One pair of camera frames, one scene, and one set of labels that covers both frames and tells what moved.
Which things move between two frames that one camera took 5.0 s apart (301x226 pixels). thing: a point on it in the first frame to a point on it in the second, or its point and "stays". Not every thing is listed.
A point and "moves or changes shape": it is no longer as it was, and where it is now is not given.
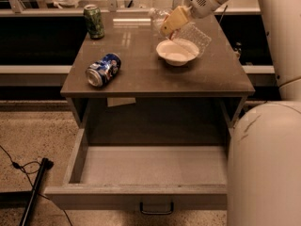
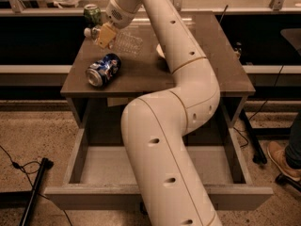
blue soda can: [101, 72] stays
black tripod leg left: [46, 166] stays
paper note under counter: [120, 101] stays
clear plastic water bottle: [189, 32] moves or changes shape
